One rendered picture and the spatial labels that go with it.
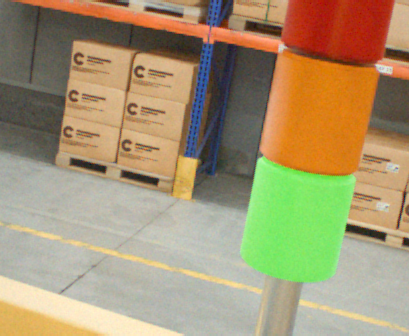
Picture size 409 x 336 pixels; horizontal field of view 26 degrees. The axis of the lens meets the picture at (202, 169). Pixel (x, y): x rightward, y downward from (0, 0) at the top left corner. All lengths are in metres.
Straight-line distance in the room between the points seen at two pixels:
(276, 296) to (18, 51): 9.87
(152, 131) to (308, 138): 7.98
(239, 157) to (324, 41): 9.09
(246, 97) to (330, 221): 8.96
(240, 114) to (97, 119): 1.67
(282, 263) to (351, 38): 0.11
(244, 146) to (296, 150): 9.05
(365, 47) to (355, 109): 0.03
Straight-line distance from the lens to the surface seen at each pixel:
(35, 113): 10.12
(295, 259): 0.44
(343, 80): 0.42
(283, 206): 0.43
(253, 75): 9.35
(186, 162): 8.20
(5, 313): 0.53
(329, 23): 0.42
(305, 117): 0.42
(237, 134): 9.46
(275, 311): 0.46
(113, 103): 8.48
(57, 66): 10.10
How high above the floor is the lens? 2.31
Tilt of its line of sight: 14 degrees down
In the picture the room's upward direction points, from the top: 10 degrees clockwise
